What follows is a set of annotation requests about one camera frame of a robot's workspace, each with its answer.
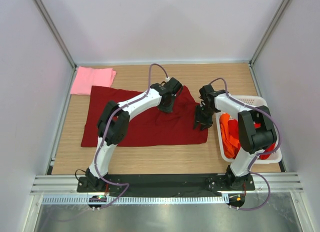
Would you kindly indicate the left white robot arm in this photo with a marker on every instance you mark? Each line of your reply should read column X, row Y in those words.
column 113, row 127

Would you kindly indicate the orange t-shirt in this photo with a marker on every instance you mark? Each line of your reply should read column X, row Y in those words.
column 230, row 136

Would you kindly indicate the white slotted cable duct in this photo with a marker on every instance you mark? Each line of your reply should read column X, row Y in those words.
column 100, row 200

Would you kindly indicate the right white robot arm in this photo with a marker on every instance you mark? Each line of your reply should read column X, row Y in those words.
column 256, row 132

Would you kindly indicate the folded pink t-shirt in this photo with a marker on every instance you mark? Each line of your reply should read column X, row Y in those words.
column 87, row 77

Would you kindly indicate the dark red t-shirt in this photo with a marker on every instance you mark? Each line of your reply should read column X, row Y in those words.
column 150, row 128

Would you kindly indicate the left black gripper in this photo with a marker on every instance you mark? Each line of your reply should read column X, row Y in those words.
column 168, row 109

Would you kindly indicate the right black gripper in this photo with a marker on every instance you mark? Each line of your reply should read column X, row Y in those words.
column 206, row 123

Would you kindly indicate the white plastic basket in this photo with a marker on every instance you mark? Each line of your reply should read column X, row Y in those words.
column 274, row 158

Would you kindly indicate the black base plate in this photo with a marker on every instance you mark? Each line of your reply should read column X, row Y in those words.
column 164, row 185

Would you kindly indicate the aluminium frame rail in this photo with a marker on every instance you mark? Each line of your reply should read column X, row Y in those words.
column 53, row 185

